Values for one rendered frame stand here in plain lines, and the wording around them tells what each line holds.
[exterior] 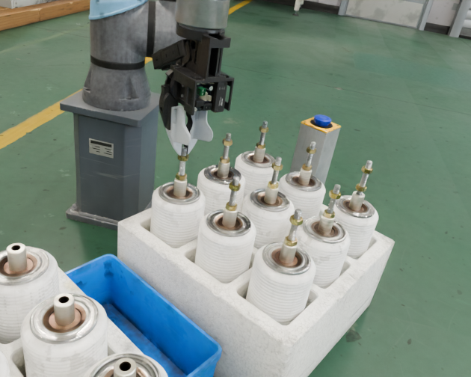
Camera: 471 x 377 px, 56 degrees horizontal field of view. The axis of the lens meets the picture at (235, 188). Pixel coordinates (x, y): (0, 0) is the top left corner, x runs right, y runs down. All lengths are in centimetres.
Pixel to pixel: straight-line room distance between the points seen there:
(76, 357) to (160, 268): 29
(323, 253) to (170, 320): 28
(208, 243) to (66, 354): 28
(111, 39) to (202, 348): 62
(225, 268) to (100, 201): 47
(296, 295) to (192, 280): 17
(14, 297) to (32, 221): 57
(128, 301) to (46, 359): 34
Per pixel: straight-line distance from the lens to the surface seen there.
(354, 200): 86
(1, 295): 63
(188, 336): 77
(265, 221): 79
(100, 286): 90
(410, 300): 113
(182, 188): 79
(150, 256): 81
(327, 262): 77
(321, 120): 104
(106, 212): 113
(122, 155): 103
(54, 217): 119
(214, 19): 65
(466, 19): 595
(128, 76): 100
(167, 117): 72
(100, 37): 99
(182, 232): 80
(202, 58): 66
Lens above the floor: 67
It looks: 30 degrees down
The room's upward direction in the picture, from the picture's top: 10 degrees clockwise
